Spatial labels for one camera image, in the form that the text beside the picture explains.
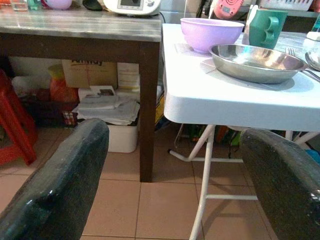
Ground purple plastic bowl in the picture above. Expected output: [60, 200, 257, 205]
[180, 17, 245, 54]

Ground white plastic storage bin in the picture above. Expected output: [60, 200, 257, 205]
[106, 122, 139, 154]

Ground red plastic stool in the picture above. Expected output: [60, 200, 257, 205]
[0, 68, 39, 167]

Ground brown cardboard box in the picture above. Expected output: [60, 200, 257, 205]
[61, 59, 119, 89]

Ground green plastic mug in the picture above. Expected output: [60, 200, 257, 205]
[248, 8, 289, 50]

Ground pink digital device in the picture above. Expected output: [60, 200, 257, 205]
[212, 0, 245, 20]

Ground silver metal spoon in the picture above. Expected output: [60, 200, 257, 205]
[301, 49, 320, 83]

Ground white folding table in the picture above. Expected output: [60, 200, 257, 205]
[161, 22, 320, 240]

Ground clear glass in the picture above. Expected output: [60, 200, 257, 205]
[10, 0, 29, 12]

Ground round purple plastic container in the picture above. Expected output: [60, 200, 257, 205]
[46, 0, 73, 11]

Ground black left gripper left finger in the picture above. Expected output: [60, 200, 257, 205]
[0, 118, 110, 240]

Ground white paper sheet with text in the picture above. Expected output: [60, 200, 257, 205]
[116, 62, 140, 90]

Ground white kitchen appliance with screen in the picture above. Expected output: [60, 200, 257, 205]
[102, 0, 162, 17]

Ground colourful puzzle cube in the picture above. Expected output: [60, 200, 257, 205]
[61, 110, 79, 128]

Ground dark wooden marble-top table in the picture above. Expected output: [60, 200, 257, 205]
[0, 8, 163, 183]

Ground orange plastic bag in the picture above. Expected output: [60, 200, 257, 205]
[47, 63, 80, 103]

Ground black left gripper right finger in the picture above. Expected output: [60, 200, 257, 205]
[240, 127, 320, 240]

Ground stainless steel plate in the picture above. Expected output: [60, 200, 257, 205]
[208, 43, 308, 85]

